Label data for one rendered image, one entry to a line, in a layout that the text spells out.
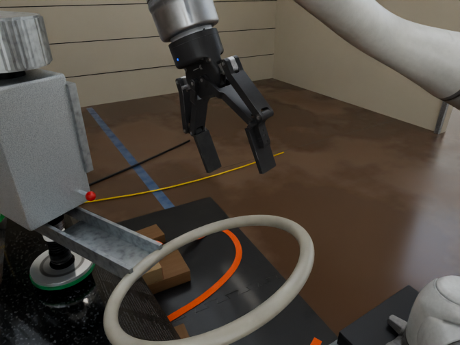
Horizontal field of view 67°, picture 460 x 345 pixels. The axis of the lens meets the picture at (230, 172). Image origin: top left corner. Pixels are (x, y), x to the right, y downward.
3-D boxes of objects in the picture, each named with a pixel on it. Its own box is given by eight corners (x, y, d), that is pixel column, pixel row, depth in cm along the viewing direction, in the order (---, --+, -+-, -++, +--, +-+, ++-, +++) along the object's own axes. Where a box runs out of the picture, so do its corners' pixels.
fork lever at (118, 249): (-15, 213, 122) (-21, 201, 119) (37, 189, 136) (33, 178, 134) (121, 294, 88) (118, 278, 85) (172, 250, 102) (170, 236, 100)
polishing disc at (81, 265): (57, 296, 114) (55, 293, 113) (17, 272, 123) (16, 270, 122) (107, 257, 130) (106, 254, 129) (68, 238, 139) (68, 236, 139)
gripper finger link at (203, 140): (195, 135, 59) (192, 135, 59) (209, 173, 61) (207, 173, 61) (208, 129, 60) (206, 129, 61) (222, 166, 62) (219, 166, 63)
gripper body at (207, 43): (228, 20, 50) (248, 84, 52) (196, 38, 56) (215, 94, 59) (186, 31, 45) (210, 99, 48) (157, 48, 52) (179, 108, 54)
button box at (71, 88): (71, 167, 115) (50, 81, 102) (78, 163, 117) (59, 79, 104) (87, 173, 112) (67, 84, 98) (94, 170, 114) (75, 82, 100)
